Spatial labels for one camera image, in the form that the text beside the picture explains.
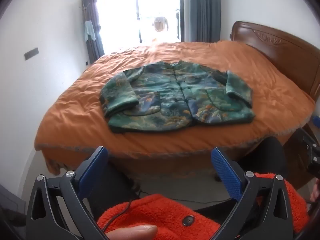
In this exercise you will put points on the hanging garment outside window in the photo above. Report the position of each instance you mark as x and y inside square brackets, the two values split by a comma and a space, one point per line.
[160, 24]

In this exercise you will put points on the bed with orange bedspread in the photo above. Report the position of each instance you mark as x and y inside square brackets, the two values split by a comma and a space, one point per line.
[212, 55]

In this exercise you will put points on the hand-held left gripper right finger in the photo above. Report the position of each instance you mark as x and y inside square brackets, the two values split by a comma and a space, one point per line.
[226, 172]

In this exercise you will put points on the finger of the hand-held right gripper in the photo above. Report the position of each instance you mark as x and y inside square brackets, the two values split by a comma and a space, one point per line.
[308, 142]

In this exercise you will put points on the wooden nightstand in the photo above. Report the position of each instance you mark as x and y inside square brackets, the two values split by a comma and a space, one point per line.
[296, 167]

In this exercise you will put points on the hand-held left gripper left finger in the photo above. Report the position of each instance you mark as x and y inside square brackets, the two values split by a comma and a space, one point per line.
[93, 170]

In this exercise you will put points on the person's left hand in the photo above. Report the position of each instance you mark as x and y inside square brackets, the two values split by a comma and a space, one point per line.
[132, 233]

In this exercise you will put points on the green patterned jacket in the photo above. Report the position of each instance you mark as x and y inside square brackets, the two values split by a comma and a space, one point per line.
[170, 97]

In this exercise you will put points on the grey curtain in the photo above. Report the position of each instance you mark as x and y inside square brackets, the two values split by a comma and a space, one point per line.
[91, 5]
[205, 10]

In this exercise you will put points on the dark wall switch panel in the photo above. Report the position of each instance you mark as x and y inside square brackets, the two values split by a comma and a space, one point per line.
[31, 54]

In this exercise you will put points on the large window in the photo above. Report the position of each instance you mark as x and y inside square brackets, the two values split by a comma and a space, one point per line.
[120, 12]

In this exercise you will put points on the wooden headboard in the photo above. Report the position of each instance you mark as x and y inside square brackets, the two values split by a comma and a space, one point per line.
[280, 45]

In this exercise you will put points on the orange fleece jacket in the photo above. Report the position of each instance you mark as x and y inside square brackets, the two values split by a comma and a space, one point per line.
[160, 210]

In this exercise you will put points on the light blue hanging cloth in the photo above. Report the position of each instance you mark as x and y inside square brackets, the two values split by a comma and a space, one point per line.
[89, 31]

